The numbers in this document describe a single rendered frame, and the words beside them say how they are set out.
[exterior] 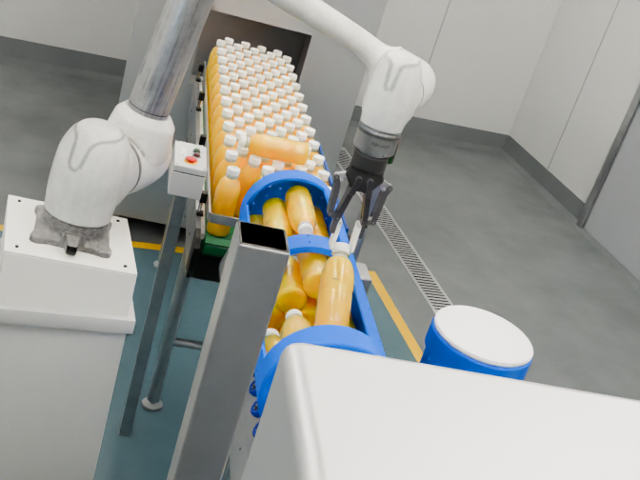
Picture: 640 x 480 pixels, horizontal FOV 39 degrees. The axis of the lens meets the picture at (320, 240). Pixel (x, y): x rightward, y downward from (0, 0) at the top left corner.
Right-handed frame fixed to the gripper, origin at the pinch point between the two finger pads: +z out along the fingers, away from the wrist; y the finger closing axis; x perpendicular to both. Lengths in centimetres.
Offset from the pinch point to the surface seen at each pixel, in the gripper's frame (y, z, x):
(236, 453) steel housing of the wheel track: -13, 48, -19
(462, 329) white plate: 46, 31, 23
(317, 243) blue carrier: -1.0, 11.1, 16.6
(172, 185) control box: -33, 31, 78
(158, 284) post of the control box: -30, 70, 86
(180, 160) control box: -32, 24, 82
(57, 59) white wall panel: -105, 127, 473
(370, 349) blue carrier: 5.2, 12.1, -24.7
